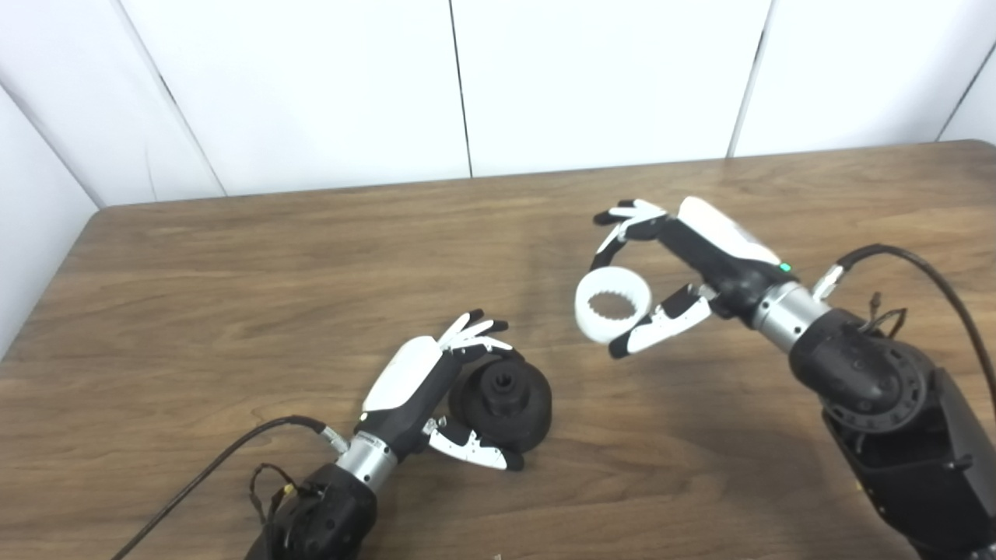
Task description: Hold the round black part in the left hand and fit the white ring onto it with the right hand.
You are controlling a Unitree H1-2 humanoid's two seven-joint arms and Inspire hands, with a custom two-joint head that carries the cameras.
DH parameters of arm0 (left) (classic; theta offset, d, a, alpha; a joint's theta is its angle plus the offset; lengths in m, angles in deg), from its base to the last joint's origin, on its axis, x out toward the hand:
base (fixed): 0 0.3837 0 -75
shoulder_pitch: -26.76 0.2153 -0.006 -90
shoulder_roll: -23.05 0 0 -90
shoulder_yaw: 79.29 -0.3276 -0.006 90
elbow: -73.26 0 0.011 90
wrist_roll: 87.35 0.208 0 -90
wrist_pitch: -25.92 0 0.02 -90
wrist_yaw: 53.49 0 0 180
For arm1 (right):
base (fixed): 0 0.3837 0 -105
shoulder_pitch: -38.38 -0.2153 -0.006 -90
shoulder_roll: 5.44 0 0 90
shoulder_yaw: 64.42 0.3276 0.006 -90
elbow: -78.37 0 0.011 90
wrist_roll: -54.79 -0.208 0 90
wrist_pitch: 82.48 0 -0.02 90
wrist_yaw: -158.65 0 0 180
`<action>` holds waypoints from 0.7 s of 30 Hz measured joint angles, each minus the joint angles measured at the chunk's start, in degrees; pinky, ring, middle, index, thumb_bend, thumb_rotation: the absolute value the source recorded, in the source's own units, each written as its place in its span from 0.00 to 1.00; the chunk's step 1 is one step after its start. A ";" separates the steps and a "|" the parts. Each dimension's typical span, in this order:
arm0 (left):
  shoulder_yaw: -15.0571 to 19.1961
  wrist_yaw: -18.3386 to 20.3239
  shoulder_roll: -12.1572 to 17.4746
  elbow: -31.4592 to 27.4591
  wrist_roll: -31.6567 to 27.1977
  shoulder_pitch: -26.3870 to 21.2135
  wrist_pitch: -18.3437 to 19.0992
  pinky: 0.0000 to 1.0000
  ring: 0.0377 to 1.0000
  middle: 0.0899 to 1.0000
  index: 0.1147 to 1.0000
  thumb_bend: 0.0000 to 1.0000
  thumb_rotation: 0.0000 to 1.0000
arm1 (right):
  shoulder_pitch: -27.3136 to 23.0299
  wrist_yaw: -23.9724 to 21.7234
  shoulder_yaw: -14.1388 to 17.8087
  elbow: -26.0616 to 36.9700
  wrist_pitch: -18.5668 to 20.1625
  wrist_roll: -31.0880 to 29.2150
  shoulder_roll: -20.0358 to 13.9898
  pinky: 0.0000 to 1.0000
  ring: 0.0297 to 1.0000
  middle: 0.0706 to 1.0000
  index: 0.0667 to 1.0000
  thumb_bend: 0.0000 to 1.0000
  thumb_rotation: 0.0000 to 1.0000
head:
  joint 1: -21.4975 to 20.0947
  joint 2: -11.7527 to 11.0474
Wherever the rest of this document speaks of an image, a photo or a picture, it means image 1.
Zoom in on round black plastic part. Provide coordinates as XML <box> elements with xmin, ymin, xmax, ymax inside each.
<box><xmin>448</xmin><ymin>354</ymin><xmax>553</xmax><ymax>453</ymax></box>

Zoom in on thin left wrist wires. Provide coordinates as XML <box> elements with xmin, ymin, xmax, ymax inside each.
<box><xmin>249</xmin><ymin>464</ymin><xmax>303</xmax><ymax>528</ymax></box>

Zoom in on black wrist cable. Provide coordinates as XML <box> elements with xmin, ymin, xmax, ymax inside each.
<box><xmin>813</xmin><ymin>244</ymin><xmax>996</xmax><ymax>397</ymax></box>
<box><xmin>113</xmin><ymin>416</ymin><xmax>349</xmax><ymax>560</ymax></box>

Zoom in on thin right wrist wires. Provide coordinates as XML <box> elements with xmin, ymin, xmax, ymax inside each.
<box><xmin>860</xmin><ymin>292</ymin><xmax>908</xmax><ymax>337</ymax></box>

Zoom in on white toothed plastic ring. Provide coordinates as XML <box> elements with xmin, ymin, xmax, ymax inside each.
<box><xmin>574</xmin><ymin>266</ymin><xmax>653</xmax><ymax>345</ymax></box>

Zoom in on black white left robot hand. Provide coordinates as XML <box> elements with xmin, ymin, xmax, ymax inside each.
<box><xmin>354</xmin><ymin>311</ymin><xmax>524</xmax><ymax>472</ymax></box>

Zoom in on thin wrist wires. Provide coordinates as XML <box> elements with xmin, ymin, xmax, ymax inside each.
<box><xmin>249</xmin><ymin>464</ymin><xmax>303</xmax><ymax>528</ymax></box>
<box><xmin>860</xmin><ymin>292</ymin><xmax>908</xmax><ymax>337</ymax></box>

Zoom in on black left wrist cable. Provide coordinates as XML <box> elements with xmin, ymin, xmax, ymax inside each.
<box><xmin>113</xmin><ymin>416</ymin><xmax>349</xmax><ymax>560</ymax></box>

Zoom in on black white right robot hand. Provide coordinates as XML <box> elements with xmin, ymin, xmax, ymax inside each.
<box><xmin>593</xmin><ymin>196</ymin><xmax>794</xmax><ymax>360</ymax></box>

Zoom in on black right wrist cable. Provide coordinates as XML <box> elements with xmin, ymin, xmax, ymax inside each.
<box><xmin>813</xmin><ymin>244</ymin><xmax>996</xmax><ymax>397</ymax></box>

